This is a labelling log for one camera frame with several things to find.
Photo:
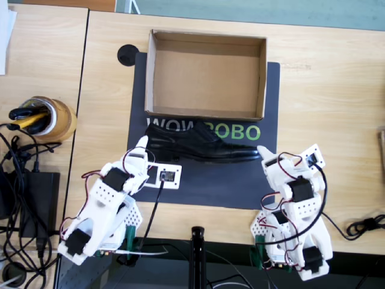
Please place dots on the white gripper camera mount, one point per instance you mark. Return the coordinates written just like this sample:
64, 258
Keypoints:
320, 150
177, 181

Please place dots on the white perforated base plate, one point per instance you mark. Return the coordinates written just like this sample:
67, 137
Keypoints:
136, 216
257, 227

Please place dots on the black leather dress shoe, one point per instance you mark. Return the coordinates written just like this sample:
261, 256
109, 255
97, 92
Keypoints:
186, 144

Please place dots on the black camera stand pole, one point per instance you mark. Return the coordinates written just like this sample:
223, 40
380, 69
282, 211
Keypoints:
198, 256

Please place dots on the brown packing tape roll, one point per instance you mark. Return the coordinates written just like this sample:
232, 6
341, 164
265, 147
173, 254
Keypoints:
64, 120

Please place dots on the round black desk grommet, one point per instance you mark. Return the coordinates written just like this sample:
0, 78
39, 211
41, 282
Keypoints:
126, 54

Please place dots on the open cardboard box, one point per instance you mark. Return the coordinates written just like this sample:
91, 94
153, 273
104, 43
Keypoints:
204, 75

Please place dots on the white paper sheets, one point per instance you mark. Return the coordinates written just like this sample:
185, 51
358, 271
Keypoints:
6, 36

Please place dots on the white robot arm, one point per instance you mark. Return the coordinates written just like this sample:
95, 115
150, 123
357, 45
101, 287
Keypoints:
312, 228
99, 207

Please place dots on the dark grey WOWROBO mat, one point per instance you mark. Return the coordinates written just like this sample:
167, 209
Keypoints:
210, 192

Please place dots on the black power adapter brick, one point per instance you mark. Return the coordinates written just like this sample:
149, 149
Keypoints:
45, 195

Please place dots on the green table clamp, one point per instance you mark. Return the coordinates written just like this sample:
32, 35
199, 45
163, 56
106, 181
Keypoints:
258, 250
130, 238

